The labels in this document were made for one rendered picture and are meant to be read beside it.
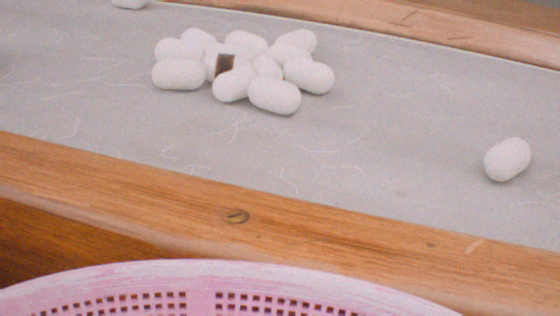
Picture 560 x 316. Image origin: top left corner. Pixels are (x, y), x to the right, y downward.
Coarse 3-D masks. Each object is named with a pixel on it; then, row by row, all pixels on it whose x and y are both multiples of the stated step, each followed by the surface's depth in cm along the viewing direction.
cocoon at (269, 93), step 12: (252, 84) 47; (264, 84) 47; (276, 84) 47; (288, 84) 46; (252, 96) 47; (264, 96) 47; (276, 96) 46; (288, 96) 46; (300, 96) 47; (264, 108) 47; (276, 108) 46; (288, 108) 46
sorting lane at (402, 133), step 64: (0, 0) 67; (64, 0) 67; (0, 64) 53; (64, 64) 53; (128, 64) 53; (384, 64) 56; (448, 64) 57; (512, 64) 58; (0, 128) 44; (64, 128) 44; (128, 128) 45; (192, 128) 45; (256, 128) 45; (320, 128) 46; (384, 128) 47; (448, 128) 47; (512, 128) 48; (320, 192) 40; (384, 192) 40; (448, 192) 40; (512, 192) 41
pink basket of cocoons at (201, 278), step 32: (32, 288) 26; (64, 288) 27; (96, 288) 28; (128, 288) 28; (160, 288) 28; (192, 288) 29; (224, 288) 29; (256, 288) 29; (288, 288) 29; (320, 288) 28; (352, 288) 28; (384, 288) 28
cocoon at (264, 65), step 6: (264, 54) 51; (258, 60) 51; (264, 60) 50; (270, 60) 50; (276, 60) 51; (252, 66) 51; (258, 66) 50; (264, 66) 50; (270, 66) 50; (276, 66) 50; (258, 72) 50; (264, 72) 49; (270, 72) 49; (276, 72) 50; (276, 78) 50; (282, 78) 50
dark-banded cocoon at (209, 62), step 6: (216, 54) 50; (204, 60) 50; (210, 60) 50; (234, 60) 50; (240, 60) 50; (246, 60) 50; (204, 66) 50; (210, 66) 50; (234, 66) 50; (240, 66) 50; (246, 66) 50; (210, 72) 50; (210, 78) 50
